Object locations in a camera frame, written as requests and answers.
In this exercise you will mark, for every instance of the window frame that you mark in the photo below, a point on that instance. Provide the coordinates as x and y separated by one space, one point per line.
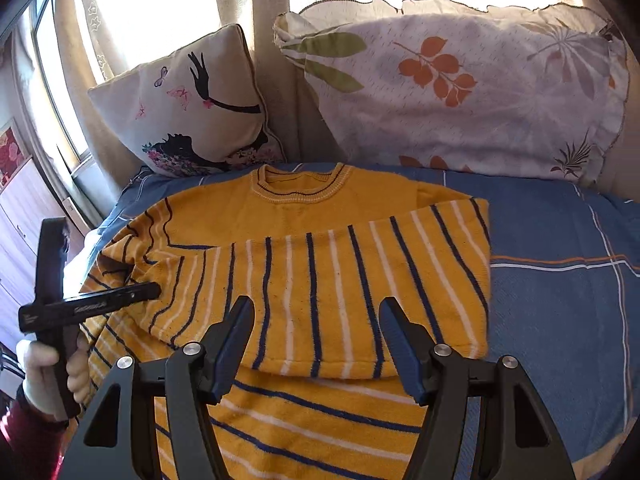
55 90

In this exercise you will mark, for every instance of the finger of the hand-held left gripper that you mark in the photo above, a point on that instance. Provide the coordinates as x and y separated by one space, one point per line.
131 294

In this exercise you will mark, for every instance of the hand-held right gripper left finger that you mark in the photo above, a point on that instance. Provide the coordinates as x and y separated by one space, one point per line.
233 355

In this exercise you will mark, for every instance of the wooden cabinet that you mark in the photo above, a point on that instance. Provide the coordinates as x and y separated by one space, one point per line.
25 230

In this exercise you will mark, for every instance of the blue plaid bed sheet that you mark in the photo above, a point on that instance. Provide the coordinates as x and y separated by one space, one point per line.
560 285

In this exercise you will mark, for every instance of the red floral picture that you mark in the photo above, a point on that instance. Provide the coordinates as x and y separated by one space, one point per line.
7 152

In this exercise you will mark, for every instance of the leaf print pillow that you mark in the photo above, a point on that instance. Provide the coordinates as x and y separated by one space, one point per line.
450 85

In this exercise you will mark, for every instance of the person's left forearm red sleeve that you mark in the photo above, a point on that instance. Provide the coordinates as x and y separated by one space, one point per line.
25 440

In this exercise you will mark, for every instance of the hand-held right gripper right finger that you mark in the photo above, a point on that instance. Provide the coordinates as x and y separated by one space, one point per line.
407 360

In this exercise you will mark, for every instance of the person's left hand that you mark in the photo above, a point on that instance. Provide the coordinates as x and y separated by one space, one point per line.
40 370

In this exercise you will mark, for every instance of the cushion with dancer print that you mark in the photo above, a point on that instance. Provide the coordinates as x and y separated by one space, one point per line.
195 110

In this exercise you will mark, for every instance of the yellow striped knit sweater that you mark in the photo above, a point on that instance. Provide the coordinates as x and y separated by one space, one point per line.
310 285

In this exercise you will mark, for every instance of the cream curtain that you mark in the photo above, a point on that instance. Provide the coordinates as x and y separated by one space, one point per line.
165 20

